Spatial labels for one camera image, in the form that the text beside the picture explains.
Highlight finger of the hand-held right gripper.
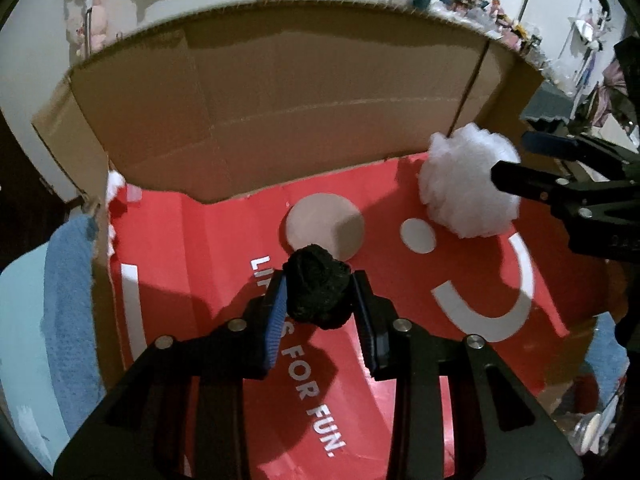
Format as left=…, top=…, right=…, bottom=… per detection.
left=520, top=130, right=640, bottom=170
left=490, top=160, right=572, bottom=205

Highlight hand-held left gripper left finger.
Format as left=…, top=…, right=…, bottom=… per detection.
left=52, top=274, right=290, bottom=480

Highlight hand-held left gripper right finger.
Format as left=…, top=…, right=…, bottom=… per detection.
left=350, top=270, right=586, bottom=480

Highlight black knitted ball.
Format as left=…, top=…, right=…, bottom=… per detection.
left=282, top=242, right=353, bottom=331

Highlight white mesh bath pouf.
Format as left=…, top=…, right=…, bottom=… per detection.
left=417, top=122, right=523, bottom=240

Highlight cardboard box with red inside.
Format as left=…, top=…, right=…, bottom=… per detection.
left=31, top=0, right=628, bottom=480

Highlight table with dark cloth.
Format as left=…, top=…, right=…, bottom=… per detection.
left=520, top=80, right=576, bottom=123

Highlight pink curtain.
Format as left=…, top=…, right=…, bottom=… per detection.
left=595, top=57, right=632, bottom=126

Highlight hanging white accessories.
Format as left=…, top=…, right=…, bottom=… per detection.
left=567, top=5, right=608, bottom=46

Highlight cluttered dark table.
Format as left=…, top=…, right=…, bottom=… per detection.
left=410, top=0, right=551, bottom=61

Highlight light blue sheet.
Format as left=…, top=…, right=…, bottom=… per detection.
left=0, top=250, right=68, bottom=466

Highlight pale pink plush toy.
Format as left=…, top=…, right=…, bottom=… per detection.
left=65, top=0, right=111, bottom=58

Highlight pole with orange tip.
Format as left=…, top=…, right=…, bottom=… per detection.
left=82, top=0, right=97, bottom=56

